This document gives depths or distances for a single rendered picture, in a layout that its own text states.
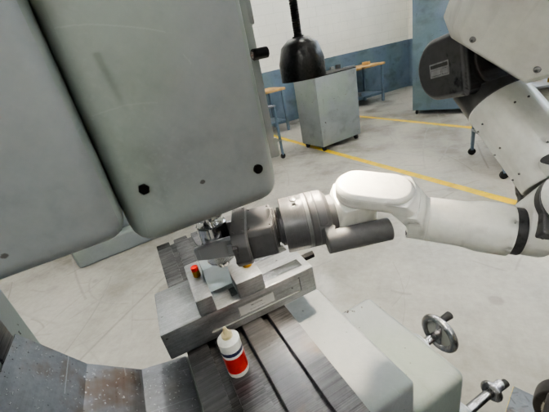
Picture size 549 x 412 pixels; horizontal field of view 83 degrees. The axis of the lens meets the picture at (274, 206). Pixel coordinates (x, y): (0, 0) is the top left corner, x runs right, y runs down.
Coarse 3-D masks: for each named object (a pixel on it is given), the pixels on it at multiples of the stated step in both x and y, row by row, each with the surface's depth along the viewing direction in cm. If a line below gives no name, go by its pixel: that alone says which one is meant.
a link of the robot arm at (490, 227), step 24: (432, 216) 43; (456, 216) 42; (480, 216) 41; (504, 216) 40; (528, 216) 40; (432, 240) 45; (456, 240) 43; (480, 240) 41; (504, 240) 40; (528, 240) 39
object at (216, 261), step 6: (198, 234) 48; (216, 234) 47; (222, 234) 48; (228, 234) 49; (204, 240) 48; (210, 240) 47; (216, 258) 49; (222, 258) 49; (228, 258) 49; (210, 264) 50; (216, 264) 49; (222, 264) 49
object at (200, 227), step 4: (220, 220) 48; (224, 220) 48; (200, 224) 48; (212, 224) 48; (216, 224) 47; (220, 224) 47; (224, 224) 48; (196, 228) 48; (200, 228) 47; (204, 228) 47; (208, 228) 47; (212, 228) 47; (216, 228) 47; (220, 228) 47; (200, 232) 47; (204, 232) 47; (208, 232) 47; (212, 232) 47; (216, 232) 47
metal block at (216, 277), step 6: (204, 264) 67; (204, 270) 66; (210, 270) 66; (216, 270) 67; (222, 270) 67; (228, 270) 68; (204, 276) 67; (210, 276) 67; (216, 276) 67; (222, 276) 68; (228, 276) 68; (210, 282) 67; (216, 282) 68; (222, 282) 68; (228, 282) 69; (210, 288) 68; (216, 288) 68
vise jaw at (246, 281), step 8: (232, 264) 71; (232, 272) 69; (240, 272) 68; (248, 272) 67; (256, 272) 67; (232, 280) 69; (240, 280) 65; (248, 280) 66; (256, 280) 66; (240, 288) 65; (248, 288) 66; (256, 288) 67; (240, 296) 66
